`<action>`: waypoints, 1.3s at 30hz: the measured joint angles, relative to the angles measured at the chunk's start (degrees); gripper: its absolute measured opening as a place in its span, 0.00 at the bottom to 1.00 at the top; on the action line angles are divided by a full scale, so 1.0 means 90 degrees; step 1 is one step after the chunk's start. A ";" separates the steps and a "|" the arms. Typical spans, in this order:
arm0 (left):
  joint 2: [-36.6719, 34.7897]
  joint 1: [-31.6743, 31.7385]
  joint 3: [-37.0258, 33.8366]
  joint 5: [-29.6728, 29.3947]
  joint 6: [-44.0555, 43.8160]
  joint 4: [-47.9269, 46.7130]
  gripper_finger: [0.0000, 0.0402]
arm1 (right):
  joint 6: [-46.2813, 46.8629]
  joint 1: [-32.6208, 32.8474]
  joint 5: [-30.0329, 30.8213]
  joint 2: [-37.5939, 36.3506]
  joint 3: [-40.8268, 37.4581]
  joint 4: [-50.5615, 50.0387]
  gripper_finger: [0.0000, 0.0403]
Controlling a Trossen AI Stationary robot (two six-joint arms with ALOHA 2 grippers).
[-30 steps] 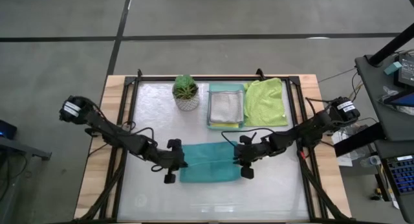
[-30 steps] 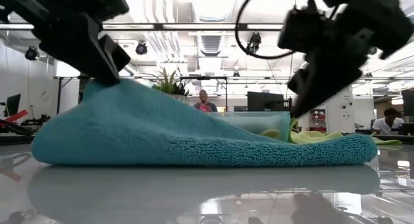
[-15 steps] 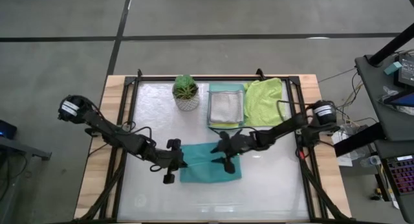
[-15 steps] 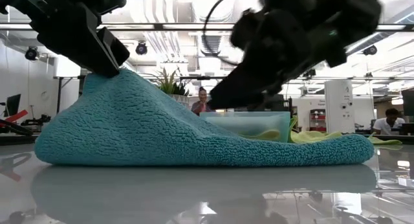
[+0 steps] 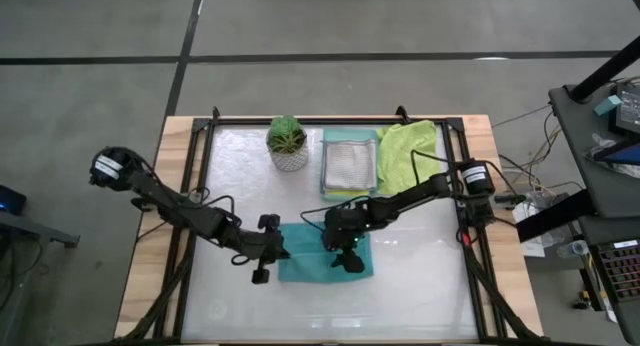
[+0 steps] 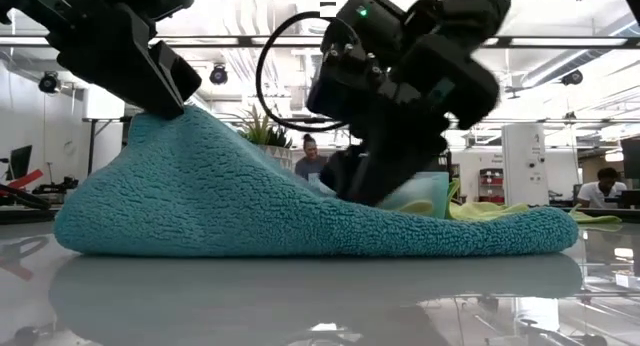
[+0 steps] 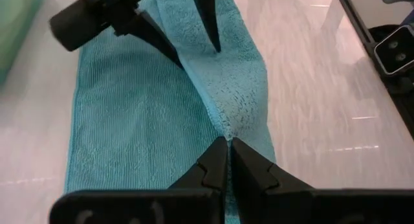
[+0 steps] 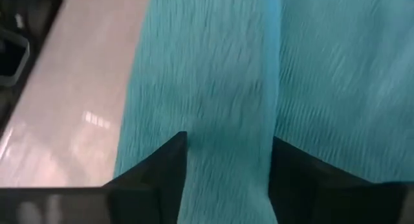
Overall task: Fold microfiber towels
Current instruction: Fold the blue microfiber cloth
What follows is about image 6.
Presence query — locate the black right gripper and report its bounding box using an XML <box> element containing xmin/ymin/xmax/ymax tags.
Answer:
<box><xmin>318</xmin><ymin>32</ymin><xmax>502</xmax><ymax>208</ymax></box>

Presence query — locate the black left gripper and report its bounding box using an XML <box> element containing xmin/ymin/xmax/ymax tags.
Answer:
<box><xmin>29</xmin><ymin>0</ymin><xmax>203</xmax><ymax>121</ymax></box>

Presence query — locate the lime green microfiber towel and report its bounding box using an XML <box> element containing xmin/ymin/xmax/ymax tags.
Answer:
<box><xmin>446</xmin><ymin>178</ymin><xmax>624</xmax><ymax>225</ymax></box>

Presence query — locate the teal microfiber towel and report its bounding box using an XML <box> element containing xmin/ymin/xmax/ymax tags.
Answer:
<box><xmin>53</xmin><ymin>104</ymin><xmax>580</xmax><ymax>259</ymax></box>

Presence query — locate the translucent teal plastic tray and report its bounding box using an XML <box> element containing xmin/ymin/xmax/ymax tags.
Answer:
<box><xmin>377</xmin><ymin>171</ymin><xmax>450</xmax><ymax>220</ymax></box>

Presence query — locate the black metal rack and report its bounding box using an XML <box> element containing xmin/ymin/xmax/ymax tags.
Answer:
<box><xmin>82</xmin><ymin>116</ymin><xmax>132</xmax><ymax>177</ymax></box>

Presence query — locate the succulent in triangle-patterned pot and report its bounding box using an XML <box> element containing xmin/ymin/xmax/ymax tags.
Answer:
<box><xmin>238</xmin><ymin>104</ymin><xmax>295</xmax><ymax>173</ymax></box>

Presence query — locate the red parts shelf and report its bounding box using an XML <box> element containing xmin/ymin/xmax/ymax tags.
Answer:
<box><xmin>478</xmin><ymin>167</ymin><xmax>506</xmax><ymax>205</ymax></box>

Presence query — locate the black desk equipment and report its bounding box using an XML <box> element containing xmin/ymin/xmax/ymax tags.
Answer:
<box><xmin>32</xmin><ymin>175</ymin><xmax>80</xmax><ymax>203</ymax></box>

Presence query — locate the black computer monitor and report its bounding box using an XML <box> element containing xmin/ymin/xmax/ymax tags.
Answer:
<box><xmin>620</xmin><ymin>137</ymin><xmax>640</xmax><ymax>182</ymax></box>
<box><xmin>8</xmin><ymin>144</ymin><xmax>34</xmax><ymax>181</ymax></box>

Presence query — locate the red tool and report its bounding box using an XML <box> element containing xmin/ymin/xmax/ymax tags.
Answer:
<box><xmin>0</xmin><ymin>169</ymin><xmax>45</xmax><ymax>192</ymax></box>

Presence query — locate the black hanging camera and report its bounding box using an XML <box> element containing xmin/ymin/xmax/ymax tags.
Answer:
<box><xmin>560</xmin><ymin>69</ymin><xmax>585</xmax><ymax>88</ymax></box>
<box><xmin>38</xmin><ymin>70</ymin><xmax>61</xmax><ymax>95</ymax></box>
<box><xmin>208</xmin><ymin>62</ymin><xmax>230</xmax><ymax>87</ymax></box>

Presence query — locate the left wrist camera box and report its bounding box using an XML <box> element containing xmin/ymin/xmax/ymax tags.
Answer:
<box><xmin>144</xmin><ymin>0</ymin><xmax>197</xmax><ymax>23</ymax></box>

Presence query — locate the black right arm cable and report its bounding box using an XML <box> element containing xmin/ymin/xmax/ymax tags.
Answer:
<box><xmin>255</xmin><ymin>10</ymin><xmax>351</xmax><ymax>134</ymax></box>

